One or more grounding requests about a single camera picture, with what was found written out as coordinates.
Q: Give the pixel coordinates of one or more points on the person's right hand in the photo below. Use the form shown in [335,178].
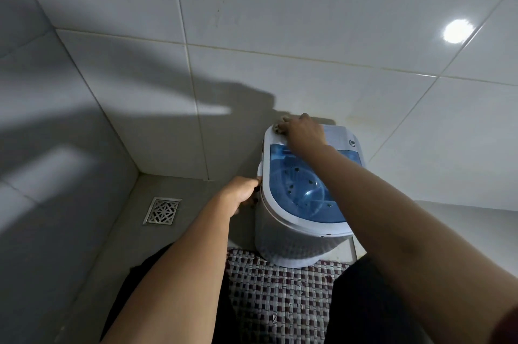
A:
[305,135]

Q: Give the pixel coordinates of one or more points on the person's left hand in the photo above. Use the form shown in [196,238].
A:
[240,194]

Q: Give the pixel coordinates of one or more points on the brown cleaning cloth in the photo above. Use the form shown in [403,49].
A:
[281,123]

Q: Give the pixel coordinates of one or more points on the white washing machine blue lid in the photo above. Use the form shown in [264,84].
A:
[291,202]

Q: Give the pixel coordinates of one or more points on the person's left forearm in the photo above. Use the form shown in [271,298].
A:
[182,275]

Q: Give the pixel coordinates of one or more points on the person's right forearm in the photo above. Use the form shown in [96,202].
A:
[404,234]

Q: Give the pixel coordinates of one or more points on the person's black trousers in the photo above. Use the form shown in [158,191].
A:
[364,307]

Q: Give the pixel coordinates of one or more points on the metal floor drain grate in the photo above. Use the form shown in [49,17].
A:
[162,211]

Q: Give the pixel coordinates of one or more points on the checkered woven floor mat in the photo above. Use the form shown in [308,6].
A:
[283,299]

